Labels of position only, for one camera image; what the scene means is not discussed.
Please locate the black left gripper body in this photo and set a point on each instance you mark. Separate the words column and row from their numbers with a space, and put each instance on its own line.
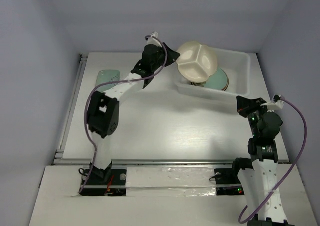
column 160, row 54

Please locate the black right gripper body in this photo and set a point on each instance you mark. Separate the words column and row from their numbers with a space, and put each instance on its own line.
column 253, row 111

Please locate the cream divided dish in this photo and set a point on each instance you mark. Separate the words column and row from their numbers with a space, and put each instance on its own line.
column 197, row 62

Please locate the light green rectangular dish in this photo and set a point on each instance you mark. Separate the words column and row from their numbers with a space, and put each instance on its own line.
column 107, row 75

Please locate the light green round plate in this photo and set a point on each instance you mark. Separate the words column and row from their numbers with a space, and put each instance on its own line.
column 217, row 81

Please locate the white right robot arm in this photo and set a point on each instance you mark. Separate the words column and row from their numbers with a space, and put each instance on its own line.
column 258, row 173

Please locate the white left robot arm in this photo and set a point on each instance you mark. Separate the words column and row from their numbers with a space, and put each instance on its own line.
column 103, row 104

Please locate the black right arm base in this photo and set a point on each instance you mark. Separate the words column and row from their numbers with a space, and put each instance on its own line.
column 226, row 179

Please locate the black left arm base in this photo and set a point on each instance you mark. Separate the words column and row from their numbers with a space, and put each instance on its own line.
column 108, row 182

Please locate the white plastic bin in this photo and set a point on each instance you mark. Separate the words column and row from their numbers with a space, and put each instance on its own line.
column 236, row 65

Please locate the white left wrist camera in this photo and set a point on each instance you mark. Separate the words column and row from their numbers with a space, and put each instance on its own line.
column 152, row 39

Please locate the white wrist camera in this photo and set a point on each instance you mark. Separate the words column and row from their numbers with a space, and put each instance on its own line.
column 276, row 104
column 152, row 39

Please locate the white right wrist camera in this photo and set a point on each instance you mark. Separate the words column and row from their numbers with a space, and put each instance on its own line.
column 276, row 104

